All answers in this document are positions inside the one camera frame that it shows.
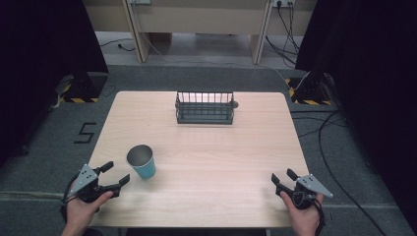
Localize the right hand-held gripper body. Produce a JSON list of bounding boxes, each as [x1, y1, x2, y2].
[[275, 174, 334, 210]]

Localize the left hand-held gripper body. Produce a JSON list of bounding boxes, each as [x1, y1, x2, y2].
[[67, 163, 122, 204]]

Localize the teal metal cup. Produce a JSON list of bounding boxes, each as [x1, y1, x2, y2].
[[126, 144, 157, 180]]

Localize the dark wire basket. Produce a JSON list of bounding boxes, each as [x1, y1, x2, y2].
[[174, 90, 240, 126]]

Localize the person's right hand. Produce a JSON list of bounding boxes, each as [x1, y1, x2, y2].
[[279, 191, 325, 236]]

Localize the person's left hand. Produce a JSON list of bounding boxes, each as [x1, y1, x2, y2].
[[62, 191, 114, 236]]

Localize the black stand base with striped tape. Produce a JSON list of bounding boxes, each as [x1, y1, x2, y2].
[[284, 72, 335, 106], [55, 72, 109, 104]]

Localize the black curtain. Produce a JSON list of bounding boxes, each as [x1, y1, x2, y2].
[[294, 0, 417, 227], [0, 0, 110, 168]]

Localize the black floor cable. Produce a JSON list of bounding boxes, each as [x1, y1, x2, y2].
[[289, 109, 387, 236]]

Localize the black cable with plug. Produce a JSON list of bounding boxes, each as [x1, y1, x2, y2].
[[98, 37, 136, 53]]

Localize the black hanging cables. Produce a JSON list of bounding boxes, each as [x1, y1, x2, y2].
[[265, 3, 301, 67]]

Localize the wooden desk frame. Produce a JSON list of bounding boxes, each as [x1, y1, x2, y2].
[[82, 0, 319, 65]]

